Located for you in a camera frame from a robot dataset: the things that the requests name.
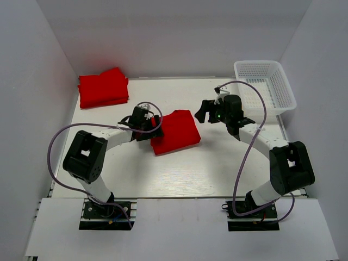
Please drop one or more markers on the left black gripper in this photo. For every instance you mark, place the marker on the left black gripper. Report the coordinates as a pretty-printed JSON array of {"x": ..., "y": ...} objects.
[{"x": 158, "y": 132}]

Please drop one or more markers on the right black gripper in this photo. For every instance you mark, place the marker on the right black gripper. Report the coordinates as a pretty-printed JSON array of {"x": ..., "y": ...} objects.
[{"x": 207, "y": 106}]

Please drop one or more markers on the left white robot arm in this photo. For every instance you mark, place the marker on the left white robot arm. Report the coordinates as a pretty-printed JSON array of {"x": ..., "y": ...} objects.
[{"x": 85, "y": 158}]

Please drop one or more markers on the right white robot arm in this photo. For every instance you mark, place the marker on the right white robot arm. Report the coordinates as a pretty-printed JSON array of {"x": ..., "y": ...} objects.
[{"x": 290, "y": 168}]

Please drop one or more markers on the folded red t-shirt stack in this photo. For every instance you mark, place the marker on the folded red t-shirt stack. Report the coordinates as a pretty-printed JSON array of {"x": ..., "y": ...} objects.
[{"x": 100, "y": 90}]

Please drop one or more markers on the white plastic basket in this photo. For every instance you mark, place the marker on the white plastic basket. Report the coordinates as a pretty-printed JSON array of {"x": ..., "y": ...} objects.
[{"x": 269, "y": 78}]

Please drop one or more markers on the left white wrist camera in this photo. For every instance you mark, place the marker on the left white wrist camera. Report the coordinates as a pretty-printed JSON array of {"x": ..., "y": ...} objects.
[{"x": 146, "y": 107}]

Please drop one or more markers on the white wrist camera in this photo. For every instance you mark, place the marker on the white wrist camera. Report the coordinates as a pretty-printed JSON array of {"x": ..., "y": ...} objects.
[
  {"x": 146, "y": 107},
  {"x": 221, "y": 92}
]

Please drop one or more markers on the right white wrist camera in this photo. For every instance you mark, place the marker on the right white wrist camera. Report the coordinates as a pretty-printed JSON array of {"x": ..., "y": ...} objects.
[{"x": 221, "y": 92}]

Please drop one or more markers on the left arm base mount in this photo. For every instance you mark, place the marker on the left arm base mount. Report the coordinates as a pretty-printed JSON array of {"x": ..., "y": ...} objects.
[{"x": 96, "y": 217}]

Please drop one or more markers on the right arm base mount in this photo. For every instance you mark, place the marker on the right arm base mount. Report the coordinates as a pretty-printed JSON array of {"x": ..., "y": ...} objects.
[{"x": 263, "y": 220}]

